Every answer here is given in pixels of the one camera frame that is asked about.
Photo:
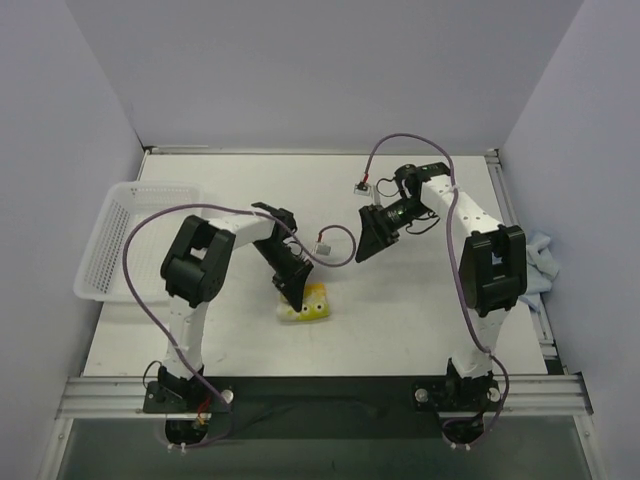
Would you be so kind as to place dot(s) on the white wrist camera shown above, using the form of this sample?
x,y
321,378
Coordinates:
x,y
362,189
321,249

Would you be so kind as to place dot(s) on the aluminium front rail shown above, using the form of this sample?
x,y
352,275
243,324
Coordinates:
x,y
129,397

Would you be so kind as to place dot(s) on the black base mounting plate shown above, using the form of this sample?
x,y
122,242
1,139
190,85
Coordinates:
x,y
326,408

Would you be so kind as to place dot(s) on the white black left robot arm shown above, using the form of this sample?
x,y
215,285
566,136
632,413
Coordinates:
x,y
194,271

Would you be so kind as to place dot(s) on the yellow green patterned towel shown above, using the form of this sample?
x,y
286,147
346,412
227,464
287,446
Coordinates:
x,y
315,306

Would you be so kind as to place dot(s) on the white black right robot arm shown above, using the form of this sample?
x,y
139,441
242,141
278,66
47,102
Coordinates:
x,y
487,258

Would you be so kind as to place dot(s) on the light blue towel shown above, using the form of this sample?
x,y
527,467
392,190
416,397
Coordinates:
x,y
541,270

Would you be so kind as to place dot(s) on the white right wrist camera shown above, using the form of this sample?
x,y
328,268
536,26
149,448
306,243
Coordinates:
x,y
362,189

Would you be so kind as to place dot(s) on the aluminium right side rail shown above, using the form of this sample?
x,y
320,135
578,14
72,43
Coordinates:
x,y
514,212

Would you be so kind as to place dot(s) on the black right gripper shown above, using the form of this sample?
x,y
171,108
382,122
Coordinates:
x,y
375,228

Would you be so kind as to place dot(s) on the white perforated plastic basket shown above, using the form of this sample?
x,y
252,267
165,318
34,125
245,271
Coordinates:
x,y
100,276

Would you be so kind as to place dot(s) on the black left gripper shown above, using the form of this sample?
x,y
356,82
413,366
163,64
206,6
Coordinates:
x,y
292,272

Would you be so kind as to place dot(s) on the aluminium rail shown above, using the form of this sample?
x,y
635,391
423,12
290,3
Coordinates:
x,y
514,212
129,397

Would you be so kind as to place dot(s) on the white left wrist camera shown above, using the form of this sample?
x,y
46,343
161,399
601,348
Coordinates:
x,y
321,249

